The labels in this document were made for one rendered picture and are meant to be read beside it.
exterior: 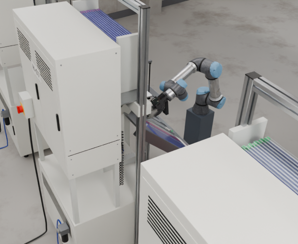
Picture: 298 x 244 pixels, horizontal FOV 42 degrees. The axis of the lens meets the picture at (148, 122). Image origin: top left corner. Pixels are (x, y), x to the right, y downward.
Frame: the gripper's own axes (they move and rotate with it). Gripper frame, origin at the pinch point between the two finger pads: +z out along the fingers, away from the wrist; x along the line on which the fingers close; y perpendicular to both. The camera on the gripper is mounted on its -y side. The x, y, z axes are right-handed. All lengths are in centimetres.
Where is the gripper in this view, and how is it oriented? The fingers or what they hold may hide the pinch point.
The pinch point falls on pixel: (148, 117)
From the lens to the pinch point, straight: 270.9
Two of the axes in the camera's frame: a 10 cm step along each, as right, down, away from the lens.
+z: -7.4, 6.7, -0.4
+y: -4.4, -5.3, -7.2
